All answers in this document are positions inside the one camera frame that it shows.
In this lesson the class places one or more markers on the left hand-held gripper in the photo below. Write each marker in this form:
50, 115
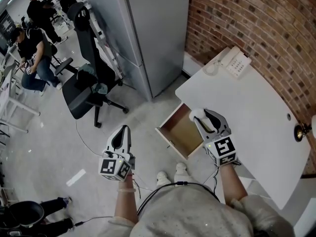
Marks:
108, 165

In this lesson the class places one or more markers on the metal stepladder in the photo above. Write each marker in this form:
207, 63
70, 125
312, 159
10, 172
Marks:
103, 41

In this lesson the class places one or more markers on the person's white shoe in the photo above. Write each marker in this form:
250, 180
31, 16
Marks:
163, 178
182, 170

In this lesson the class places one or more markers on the white telephone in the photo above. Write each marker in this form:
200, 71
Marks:
235, 62

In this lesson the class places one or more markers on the white metal table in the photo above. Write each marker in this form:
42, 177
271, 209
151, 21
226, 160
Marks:
10, 97

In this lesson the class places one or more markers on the black round pan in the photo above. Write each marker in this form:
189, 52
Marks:
26, 212

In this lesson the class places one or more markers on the person's grey sweater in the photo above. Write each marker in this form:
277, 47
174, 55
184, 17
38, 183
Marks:
192, 213

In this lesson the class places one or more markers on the grey metal cabinet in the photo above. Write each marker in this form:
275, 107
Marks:
153, 33

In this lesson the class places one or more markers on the white desk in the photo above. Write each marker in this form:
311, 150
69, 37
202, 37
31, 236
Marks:
254, 122

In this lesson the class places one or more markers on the person's left forearm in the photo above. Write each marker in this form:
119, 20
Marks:
126, 206

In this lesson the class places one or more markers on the white paper strip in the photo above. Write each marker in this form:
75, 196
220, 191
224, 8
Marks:
75, 177

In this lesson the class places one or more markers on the white fluffy small item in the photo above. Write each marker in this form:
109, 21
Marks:
196, 113

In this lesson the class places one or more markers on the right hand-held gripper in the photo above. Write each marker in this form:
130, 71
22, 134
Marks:
223, 148

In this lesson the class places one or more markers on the green cloth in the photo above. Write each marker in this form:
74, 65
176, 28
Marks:
98, 88

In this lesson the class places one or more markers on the black office chair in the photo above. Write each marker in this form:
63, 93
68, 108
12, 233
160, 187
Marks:
84, 92

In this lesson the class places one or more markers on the wooden desk drawer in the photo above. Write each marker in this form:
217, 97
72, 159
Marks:
181, 130

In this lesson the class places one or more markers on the person's right forearm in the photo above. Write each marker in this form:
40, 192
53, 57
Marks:
232, 184

